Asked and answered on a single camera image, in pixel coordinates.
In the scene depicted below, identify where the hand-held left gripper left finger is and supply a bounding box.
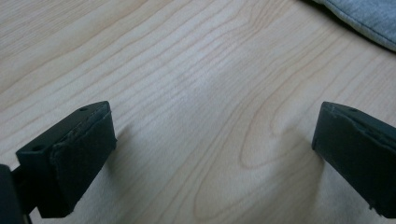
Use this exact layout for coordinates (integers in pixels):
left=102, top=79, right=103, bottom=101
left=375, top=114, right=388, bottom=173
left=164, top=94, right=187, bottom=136
left=15, top=100, right=118, bottom=219

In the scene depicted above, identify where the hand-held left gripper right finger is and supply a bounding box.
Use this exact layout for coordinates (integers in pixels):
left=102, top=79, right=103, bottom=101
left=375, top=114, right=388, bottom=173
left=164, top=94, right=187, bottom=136
left=311, top=101, right=396, bottom=219

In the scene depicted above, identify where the grey cloth garment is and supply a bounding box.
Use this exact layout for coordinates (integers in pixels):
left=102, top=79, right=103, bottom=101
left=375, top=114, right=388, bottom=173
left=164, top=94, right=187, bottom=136
left=312, top=0, right=396, bottom=52

